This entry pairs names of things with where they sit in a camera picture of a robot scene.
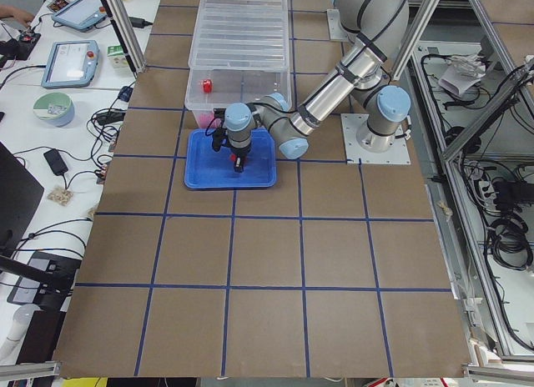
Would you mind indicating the clear plastic box lid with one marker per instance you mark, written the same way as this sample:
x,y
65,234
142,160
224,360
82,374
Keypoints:
x,y
241,35

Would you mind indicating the green white carton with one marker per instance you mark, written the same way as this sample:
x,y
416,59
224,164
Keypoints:
x,y
116,56

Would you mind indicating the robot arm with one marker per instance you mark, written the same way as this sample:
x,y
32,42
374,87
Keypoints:
x,y
375,28

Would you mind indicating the blue plastic tray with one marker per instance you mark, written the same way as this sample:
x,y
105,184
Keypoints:
x,y
206,169

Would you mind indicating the green white bowl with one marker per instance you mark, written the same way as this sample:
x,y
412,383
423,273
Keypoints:
x,y
55,109

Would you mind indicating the teach pendant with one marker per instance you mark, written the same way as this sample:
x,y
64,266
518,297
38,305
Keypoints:
x,y
71,64
81,15

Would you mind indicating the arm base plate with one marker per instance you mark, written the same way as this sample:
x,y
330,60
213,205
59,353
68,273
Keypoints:
x,y
336,32
364,147

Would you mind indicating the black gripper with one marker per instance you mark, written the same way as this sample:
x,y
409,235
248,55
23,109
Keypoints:
x,y
239,152

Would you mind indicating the black monitor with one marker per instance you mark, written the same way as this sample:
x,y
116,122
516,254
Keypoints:
x,y
21,194

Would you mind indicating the aluminium frame post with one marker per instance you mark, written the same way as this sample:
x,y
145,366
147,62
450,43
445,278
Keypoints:
x,y
124,31

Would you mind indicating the teach pendant far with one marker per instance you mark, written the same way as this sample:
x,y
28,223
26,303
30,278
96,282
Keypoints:
x,y
81,15

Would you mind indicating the black power adapter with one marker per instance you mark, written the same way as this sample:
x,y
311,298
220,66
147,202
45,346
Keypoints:
x,y
55,162

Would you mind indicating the teach pendant near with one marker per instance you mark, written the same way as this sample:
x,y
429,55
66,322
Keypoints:
x,y
71,64

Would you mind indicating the clear plastic storage box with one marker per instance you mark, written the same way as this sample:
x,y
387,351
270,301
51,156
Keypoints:
x,y
232,86

